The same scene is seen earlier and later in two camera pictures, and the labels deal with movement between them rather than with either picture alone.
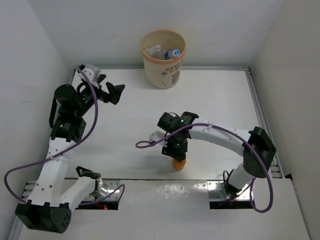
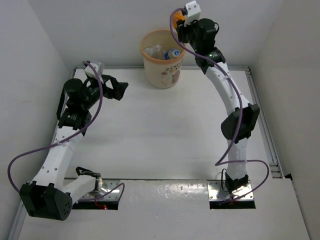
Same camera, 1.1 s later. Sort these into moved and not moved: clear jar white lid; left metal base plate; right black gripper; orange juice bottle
Moved: orange juice bottle; right black gripper
Not moved: left metal base plate; clear jar white lid
